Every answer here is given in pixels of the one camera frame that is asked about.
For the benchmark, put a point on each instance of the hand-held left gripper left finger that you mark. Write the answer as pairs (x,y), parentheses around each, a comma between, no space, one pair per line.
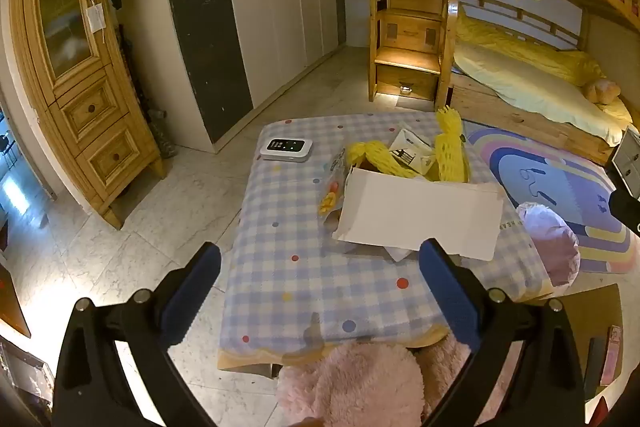
(192,292)

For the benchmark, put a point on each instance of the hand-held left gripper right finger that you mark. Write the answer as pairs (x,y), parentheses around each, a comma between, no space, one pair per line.
(450,297)

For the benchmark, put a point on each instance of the waste bin with pink liner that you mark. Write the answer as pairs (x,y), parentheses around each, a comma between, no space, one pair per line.
(550,237)

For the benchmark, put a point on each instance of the white cardboard box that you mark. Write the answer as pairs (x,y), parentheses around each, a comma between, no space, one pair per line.
(425,212)

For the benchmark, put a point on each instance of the yellow foam net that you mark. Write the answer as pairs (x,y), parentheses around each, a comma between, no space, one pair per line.
(380,157)
(450,152)

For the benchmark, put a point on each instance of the white printed paper bag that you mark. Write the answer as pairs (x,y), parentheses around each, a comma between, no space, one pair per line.
(407,149)

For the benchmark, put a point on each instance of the clear colourful snack packet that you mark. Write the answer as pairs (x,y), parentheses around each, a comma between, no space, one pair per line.
(332,192)

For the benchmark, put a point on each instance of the rainbow oval rug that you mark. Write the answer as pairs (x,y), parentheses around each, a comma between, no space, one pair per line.
(550,172)

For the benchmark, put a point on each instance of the checked dotted tablecloth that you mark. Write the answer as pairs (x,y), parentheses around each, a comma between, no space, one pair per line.
(290,232)

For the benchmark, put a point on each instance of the plush toy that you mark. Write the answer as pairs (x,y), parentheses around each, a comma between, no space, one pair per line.
(602,91)

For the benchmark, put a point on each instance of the pink fluffy cushion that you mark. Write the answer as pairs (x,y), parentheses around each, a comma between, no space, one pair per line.
(360,387)

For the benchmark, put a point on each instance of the wooden bunk bed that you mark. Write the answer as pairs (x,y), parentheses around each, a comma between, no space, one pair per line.
(525,122)

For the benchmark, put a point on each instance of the pale yellow bed sheet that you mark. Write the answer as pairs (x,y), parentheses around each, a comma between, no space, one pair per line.
(540,92)

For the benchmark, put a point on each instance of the pink flat box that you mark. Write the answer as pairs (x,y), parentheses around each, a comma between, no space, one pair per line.
(612,354)

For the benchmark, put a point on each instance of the white electronic device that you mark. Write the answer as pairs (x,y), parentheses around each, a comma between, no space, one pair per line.
(285,148)

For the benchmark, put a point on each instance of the yellow quilt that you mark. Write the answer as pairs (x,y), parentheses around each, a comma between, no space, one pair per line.
(525,52)

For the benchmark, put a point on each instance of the wooden cabinet with glass door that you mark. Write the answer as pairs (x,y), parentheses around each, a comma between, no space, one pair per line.
(90,107)

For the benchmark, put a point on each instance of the wooden stair drawer unit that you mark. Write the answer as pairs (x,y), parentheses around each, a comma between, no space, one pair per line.
(407,32)

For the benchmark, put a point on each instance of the white paper tag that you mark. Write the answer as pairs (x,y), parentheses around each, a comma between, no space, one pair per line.
(95,18)

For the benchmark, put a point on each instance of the white wardrobe with round holes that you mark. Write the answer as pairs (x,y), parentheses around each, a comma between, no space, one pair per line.
(270,7)

